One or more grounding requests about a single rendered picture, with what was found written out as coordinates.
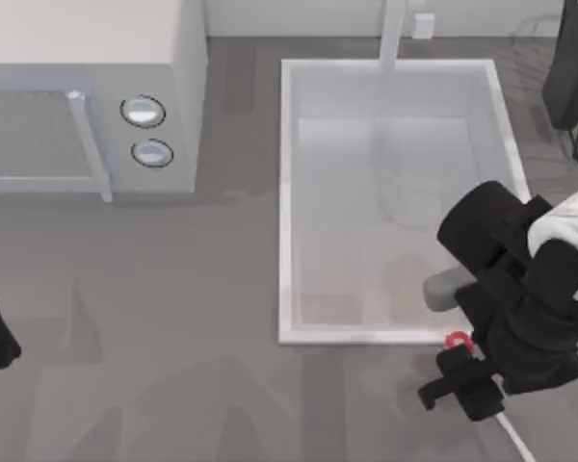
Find white stick with red ring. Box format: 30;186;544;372
444;329;537;462

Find pale grey rounded box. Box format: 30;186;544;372
423;267;479;314

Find white sink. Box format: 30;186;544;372
276;58;534;348

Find black folding stand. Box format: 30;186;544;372
540;0;578;169

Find tall white tap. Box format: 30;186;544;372
377;0;407;72

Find small round microwave knob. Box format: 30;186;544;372
129;138;176;170

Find pale microwave oven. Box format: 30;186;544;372
0;0;209;204

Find large round microwave knob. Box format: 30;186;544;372
118;93;168;131

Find grey microwave door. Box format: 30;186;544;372
0;89;103;194

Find small white wall box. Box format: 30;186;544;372
412;13;436;40

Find pale microwave door handle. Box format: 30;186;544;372
66;89;114;204

